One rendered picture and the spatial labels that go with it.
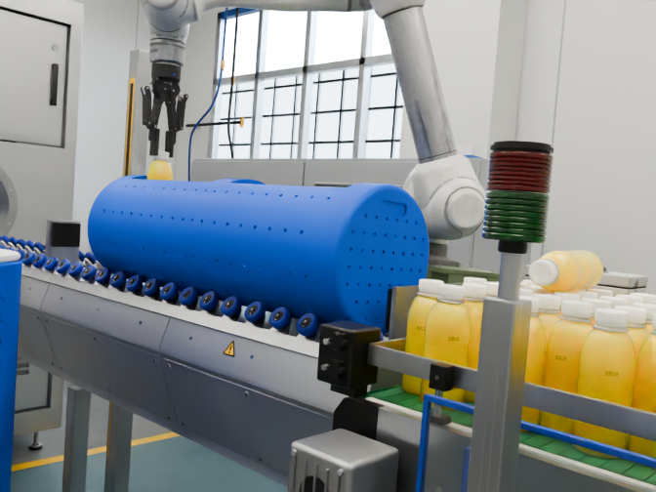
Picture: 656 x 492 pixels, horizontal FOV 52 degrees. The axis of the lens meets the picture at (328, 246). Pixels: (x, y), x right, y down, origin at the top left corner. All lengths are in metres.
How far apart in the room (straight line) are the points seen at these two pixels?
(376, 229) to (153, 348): 0.63
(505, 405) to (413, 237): 0.66
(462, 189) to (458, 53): 2.69
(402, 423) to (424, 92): 0.96
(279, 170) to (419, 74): 2.13
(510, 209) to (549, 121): 3.55
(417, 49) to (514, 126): 2.62
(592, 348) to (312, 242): 0.52
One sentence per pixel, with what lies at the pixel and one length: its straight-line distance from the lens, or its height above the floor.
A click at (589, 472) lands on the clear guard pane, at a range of 0.82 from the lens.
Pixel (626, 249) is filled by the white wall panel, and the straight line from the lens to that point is 3.98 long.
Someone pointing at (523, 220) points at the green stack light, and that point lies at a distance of 0.69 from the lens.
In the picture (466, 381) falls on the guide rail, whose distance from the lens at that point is 0.94.
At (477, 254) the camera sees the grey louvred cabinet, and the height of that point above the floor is 1.04.
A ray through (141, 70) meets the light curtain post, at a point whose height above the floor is 1.62.
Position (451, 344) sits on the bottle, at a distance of 1.00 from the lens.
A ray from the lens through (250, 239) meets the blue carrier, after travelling 1.32.
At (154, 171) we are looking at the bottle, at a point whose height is 1.24.
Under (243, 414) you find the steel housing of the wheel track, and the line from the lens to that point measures 1.41.
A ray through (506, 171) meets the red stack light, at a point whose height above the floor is 1.23.
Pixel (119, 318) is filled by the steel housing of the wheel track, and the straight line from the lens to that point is 1.74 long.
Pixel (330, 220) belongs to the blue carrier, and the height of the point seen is 1.16.
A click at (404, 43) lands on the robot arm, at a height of 1.60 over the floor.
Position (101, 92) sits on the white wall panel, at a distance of 6.69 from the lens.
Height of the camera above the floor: 1.18
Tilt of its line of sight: 3 degrees down
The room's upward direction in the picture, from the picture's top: 4 degrees clockwise
